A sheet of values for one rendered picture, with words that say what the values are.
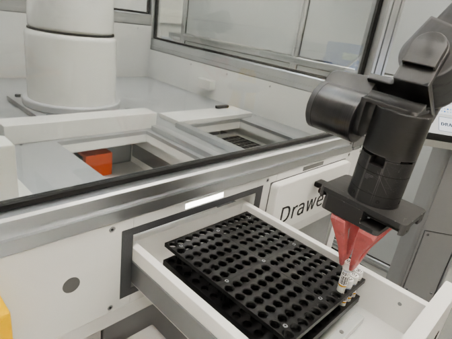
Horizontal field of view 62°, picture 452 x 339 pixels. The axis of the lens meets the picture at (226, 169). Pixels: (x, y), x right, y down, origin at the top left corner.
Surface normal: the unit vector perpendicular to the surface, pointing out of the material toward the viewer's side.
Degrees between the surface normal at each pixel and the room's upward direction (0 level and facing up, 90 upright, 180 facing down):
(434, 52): 57
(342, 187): 3
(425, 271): 90
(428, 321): 0
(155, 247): 90
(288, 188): 90
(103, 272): 90
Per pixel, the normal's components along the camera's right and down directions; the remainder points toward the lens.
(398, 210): 0.16, -0.90
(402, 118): -0.39, 0.32
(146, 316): 0.70, 0.36
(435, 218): -0.12, 0.36
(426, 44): -0.50, -0.33
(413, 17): -0.66, 0.20
